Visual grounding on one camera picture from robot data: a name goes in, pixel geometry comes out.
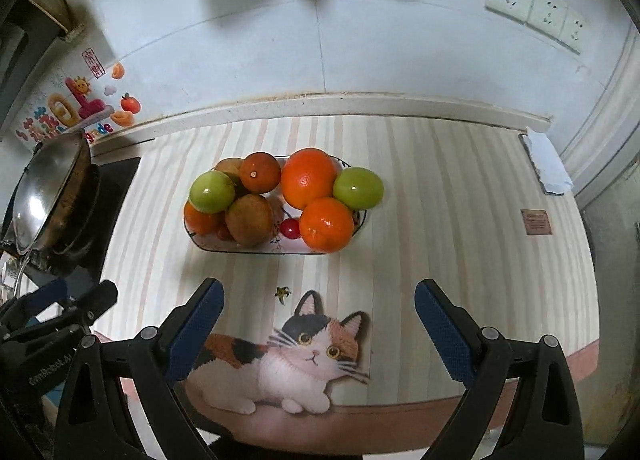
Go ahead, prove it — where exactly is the small orange tangerine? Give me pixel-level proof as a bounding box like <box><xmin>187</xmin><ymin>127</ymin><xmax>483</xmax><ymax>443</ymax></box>
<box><xmin>183</xmin><ymin>201</ymin><xmax>224</xmax><ymax>236</ymax></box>

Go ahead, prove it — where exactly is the green apple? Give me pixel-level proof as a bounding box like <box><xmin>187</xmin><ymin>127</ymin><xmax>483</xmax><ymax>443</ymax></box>
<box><xmin>333</xmin><ymin>167</ymin><xmax>384</xmax><ymax>211</ymax></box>
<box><xmin>189</xmin><ymin>170</ymin><xmax>235</xmax><ymax>214</ymax></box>

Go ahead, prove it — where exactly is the white fruit plate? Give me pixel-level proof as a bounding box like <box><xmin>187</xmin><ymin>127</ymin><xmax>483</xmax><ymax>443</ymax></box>
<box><xmin>182</xmin><ymin>153</ymin><xmax>369</xmax><ymax>257</ymax></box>

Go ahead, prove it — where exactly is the white folded cloth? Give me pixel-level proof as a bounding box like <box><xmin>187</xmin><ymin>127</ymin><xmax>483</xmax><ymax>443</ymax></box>
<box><xmin>518</xmin><ymin>128</ymin><xmax>574</xmax><ymax>196</ymax></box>

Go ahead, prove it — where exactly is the striped cat table mat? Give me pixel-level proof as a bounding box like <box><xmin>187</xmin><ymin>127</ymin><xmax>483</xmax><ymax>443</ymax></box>
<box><xmin>96</xmin><ymin>116</ymin><xmax>600</xmax><ymax>454</ymax></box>

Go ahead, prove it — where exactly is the white wall socket strip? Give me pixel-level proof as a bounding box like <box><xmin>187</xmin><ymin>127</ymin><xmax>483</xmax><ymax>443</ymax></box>
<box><xmin>485</xmin><ymin>0</ymin><xmax>589</xmax><ymax>54</ymax></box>

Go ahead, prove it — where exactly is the large orange fruit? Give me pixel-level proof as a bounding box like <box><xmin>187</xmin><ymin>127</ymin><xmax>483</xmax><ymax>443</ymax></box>
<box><xmin>280</xmin><ymin>147</ymin><xmax>337</xmax><ymax>210</ymax></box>

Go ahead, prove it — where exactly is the brown kiwi fruit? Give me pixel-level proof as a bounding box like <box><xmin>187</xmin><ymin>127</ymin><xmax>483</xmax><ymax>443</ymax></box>
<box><xmin>226</xmin><ymin>194</ymin><xmax>274</xmax><ymax>248</ymax></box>

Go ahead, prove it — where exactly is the colourful wall sticker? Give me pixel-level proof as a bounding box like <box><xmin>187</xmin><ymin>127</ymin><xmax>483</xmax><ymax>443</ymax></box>
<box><xmin>9</xmin><ymin>41</ymin><xmax>145</xmax><ymax>146</ymax></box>

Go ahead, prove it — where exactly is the black induction stove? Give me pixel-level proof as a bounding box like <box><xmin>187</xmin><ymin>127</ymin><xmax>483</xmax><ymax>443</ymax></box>
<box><xmin>26</xmin><ymin>157</ymin><xmax>140</xmax><ymax>295</ymax></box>

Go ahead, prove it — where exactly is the steel wok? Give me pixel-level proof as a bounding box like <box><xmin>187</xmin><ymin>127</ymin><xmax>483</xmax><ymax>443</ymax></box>
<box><xmin>12</xmin><ymin>131</ymin><xmax>91</xmax><ymax>257</ymax></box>

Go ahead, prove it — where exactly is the brown mat label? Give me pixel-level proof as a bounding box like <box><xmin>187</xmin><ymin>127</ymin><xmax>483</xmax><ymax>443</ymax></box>
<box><xmin>521</xmin><ymin>209</ymin><xmax>552</xmax><ymax>236</ymax></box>

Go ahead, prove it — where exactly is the red cherry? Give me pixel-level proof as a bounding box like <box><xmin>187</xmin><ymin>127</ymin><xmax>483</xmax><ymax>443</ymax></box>
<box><xmin>279</xmin><ymin>217</ymin><xmax>300</xmax><ymax>240</ymax></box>
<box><xmin>216</xmin><ymin>224</ymin><xmax>233</xmax><ymax>241</ymax></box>

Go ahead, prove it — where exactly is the orange tangerine front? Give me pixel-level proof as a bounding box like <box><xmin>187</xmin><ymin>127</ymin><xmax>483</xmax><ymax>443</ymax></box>
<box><xmin>299</xmin><ymin>197</ymin><xmax>355</xmax><ymax>253</ymax></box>

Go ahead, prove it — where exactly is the dark orange tangerine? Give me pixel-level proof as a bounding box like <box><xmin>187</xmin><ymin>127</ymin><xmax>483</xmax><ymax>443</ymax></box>
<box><xmin>240</xmin><ymin>151</ymin><xmax>281</xmax><ymax>194</ymax></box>

